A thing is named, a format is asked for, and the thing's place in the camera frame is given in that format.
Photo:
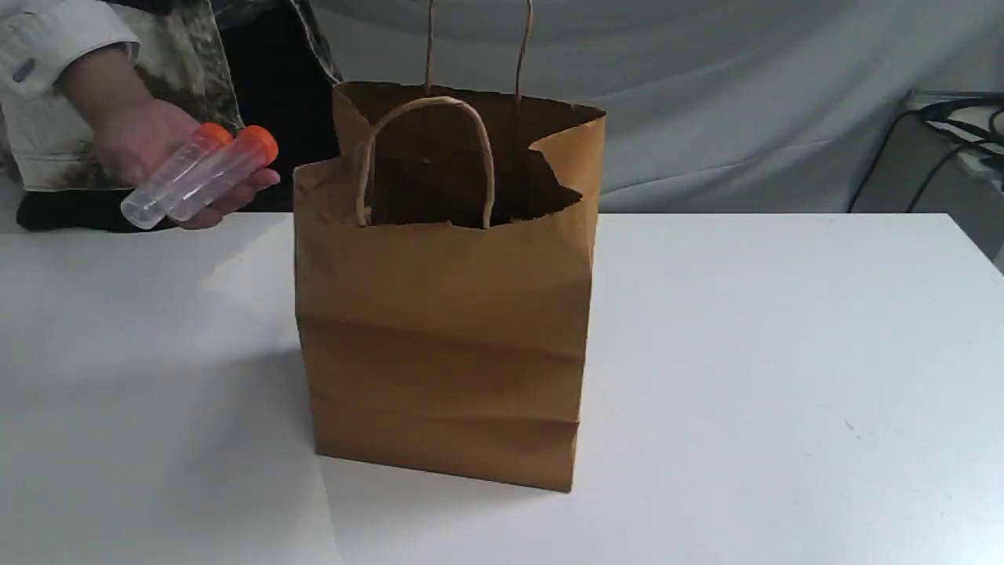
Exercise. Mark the person's right hand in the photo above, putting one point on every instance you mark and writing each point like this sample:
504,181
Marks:
133,137

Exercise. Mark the orange-capped clear tube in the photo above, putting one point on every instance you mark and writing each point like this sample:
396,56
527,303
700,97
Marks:
149,203
254,149

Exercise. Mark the brown paper bag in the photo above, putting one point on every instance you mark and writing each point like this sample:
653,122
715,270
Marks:
443,275

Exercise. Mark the person torso camouflage jacket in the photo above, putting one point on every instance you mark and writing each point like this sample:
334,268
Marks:
231,63

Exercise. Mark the person's right forearm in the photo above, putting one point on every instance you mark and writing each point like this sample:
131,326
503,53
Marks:
104,86

